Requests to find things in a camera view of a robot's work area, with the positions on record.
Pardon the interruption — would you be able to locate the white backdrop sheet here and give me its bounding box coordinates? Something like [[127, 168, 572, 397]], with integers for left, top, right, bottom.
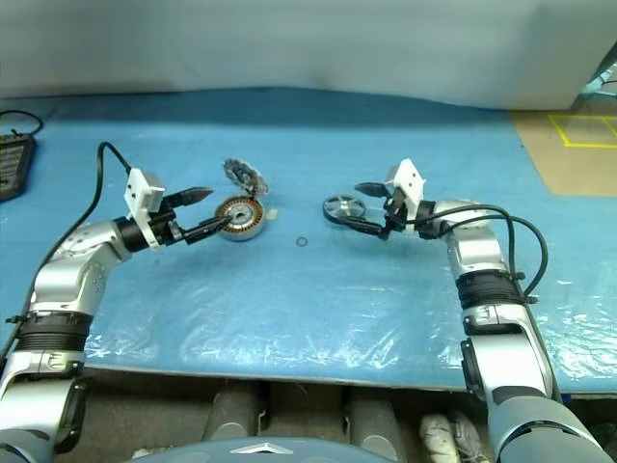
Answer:
[[0, 0, 617, 111]]

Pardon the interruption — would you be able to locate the grey robot torso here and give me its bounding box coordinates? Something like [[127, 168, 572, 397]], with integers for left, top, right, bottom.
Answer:
[[122, 436, 401, 463]]

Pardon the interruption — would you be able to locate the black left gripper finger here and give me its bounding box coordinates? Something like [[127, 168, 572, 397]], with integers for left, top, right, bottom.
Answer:
[[175, 186, 215, 207], [181, 215, 233, 245]]

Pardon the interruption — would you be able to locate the grey rounded cylinder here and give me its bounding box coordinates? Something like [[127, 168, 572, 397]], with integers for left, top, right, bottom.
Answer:
[[204, 380, 269, 463], [344, 385, 411, 462]]

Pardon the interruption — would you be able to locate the black silver rotor cover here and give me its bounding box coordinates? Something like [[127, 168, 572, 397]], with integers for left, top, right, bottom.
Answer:
[[321, 192, 366, 226]]

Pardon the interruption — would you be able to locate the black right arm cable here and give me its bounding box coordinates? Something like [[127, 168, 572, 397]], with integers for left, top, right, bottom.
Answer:
[[414, 204, 563, 404]]

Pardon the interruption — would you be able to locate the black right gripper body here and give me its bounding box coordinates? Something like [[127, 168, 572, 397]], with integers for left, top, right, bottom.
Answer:
[[380, 185, 410, 242]]

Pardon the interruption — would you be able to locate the blue plastic table cover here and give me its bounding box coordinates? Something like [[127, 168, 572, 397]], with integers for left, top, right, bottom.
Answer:
[[0, 86, 617, 395]]

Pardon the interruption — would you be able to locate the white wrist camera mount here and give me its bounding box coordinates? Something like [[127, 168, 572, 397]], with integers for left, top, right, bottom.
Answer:
[[122, 167, 168, 252], [385, 158, 429, 235]]

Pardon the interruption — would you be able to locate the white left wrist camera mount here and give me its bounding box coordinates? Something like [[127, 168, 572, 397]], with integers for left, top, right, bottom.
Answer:
[[122, 167, 168, 252]]

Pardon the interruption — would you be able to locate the black keypad device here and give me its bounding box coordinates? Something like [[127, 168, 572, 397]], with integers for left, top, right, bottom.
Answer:
[[0, 134, 38, 203]]

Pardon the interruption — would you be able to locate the thin black device cable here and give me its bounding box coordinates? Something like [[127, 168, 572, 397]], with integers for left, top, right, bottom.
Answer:
[[0, 109, 44, 139]]

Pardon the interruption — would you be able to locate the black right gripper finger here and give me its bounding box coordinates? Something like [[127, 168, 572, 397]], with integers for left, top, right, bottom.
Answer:
[[354, 181, 389, 198], [342, 215, 388, 237]]

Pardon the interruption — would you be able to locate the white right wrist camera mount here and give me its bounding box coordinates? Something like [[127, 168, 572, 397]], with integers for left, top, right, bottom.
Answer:
[[385, 158, 429, 235]]

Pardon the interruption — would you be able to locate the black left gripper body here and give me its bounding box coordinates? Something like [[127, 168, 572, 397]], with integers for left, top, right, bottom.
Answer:
[[152, 194, 193, 248]]

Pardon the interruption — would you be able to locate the silver finned rotor disc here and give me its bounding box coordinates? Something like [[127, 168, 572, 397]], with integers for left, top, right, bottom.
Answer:
[[222, 157, 270, 197]]

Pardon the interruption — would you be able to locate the silver motor stator housing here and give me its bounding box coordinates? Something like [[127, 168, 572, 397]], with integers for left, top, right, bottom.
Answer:
[[213, 197, 266, 242]]

